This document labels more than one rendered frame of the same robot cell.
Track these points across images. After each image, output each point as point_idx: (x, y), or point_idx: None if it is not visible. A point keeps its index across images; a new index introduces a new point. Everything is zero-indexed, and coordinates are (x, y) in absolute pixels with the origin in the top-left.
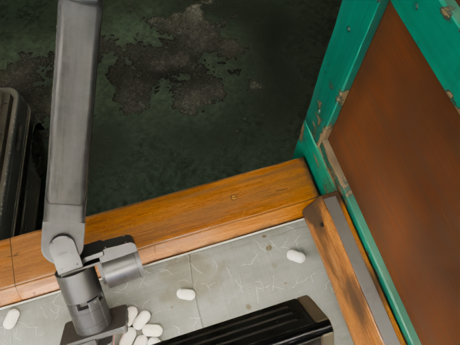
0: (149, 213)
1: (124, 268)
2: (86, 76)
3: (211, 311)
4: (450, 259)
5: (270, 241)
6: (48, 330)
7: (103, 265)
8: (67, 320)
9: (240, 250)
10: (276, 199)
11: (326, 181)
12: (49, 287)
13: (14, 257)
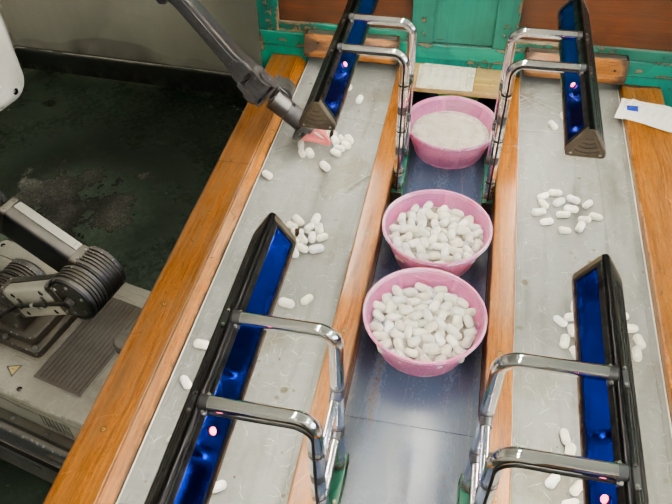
0: (253, 108)
1: (288, 83)
2: (205, 9)
3: None
4: None
5: (307, 82)
6: (285, 166)
7: (281, 86)
8: (286, 158)
9: (302, 92)
10: (288, 67)
11: (296, 38)
12: (262, 158)
13: (232, 161)
